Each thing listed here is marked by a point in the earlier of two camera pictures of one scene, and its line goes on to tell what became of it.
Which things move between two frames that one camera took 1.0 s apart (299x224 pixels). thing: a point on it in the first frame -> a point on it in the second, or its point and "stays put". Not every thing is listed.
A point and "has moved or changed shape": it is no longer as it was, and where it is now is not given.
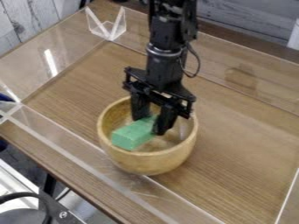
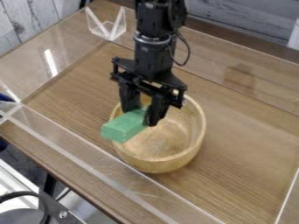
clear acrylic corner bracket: (108, 30) stays put
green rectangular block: (131, 136) -> (124, 125)
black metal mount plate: (61, 215) stays put
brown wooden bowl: (159, 155) has moved or changed shape
